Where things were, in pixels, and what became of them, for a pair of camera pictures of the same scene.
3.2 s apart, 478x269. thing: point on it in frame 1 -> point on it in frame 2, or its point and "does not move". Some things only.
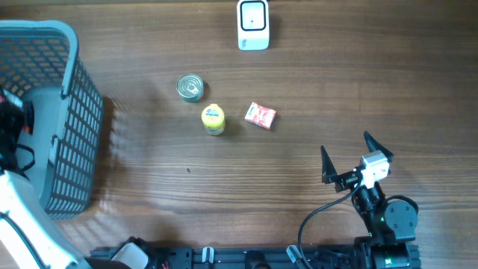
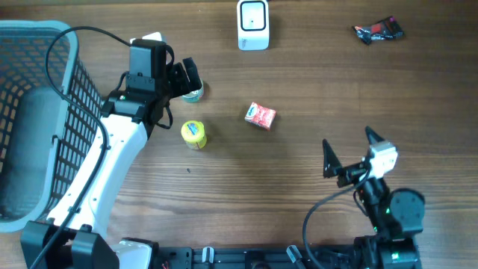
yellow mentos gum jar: x=213 y=118 -> x=193 y=134
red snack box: x=261 y=116 does not move
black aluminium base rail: x=209 y=257 does not move
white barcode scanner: x=253 y=25 does not move
